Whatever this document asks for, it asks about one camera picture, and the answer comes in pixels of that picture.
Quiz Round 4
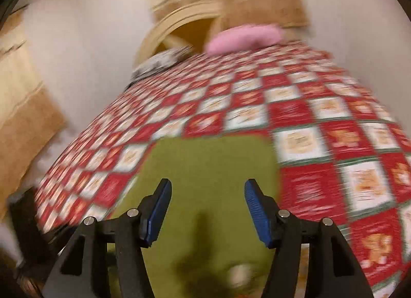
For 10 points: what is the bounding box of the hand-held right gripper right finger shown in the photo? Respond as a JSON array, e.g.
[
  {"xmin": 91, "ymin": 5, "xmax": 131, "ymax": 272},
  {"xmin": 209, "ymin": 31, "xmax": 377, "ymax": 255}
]
[{"xmin": 244, "ymin": 179, "xmax": 375, "ymax": 298}]

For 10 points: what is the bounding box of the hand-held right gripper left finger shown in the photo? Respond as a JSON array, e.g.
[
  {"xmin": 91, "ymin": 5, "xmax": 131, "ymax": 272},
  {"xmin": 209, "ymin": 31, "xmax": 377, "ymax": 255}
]
[{"xmin": 42, "ymin": 178, "xmax": 172, "ymax": 298}]

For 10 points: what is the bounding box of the green small garment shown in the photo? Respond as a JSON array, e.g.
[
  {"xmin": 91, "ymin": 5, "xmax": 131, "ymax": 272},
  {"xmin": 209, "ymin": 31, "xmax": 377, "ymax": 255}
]
[{"xmin": 107, "ymin": 134, "xmax": 281, "ymax": 298}]

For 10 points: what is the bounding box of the red bear printed blanket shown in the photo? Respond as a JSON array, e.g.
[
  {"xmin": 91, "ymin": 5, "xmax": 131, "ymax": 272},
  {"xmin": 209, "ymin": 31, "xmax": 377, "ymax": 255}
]
[{"xmin": 34, "ymin": 40, "xmax": 411, "ymax": 298}]

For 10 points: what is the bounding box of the dark furniture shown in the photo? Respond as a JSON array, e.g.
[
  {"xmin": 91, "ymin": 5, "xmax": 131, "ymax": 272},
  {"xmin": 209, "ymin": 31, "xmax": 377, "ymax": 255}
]
[{"xmin": 8, "ymin": 187, "xmax": 61, "ymax": 273}]

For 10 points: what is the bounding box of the black and white spotted pillow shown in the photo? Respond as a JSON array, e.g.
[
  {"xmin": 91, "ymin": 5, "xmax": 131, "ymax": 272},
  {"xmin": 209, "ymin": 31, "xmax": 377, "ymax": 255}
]
[{"xmin": 130, "ymin": 46, "xmax": 193, "ymax": 85}]

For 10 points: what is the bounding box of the short beige patterned curtain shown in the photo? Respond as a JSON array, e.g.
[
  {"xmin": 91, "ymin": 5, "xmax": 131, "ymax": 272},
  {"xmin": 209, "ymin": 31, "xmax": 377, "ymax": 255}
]
[{"xmin": 0, "ymin": 9, "xmax": 66, "ymax": 218}]

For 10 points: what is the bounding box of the pink pillow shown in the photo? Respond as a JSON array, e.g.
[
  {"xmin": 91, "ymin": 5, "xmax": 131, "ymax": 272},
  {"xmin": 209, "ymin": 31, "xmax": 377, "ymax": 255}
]
[{"xmin": 205, "ymin": 24, "xmax": 285, "ymax": 55}]

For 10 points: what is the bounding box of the cream wooden headboard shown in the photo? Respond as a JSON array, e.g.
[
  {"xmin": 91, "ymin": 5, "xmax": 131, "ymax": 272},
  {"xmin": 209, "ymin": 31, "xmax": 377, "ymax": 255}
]
[{"xmin": 133, "ymin": 0, "xmax": 225, "ymax": 68}]

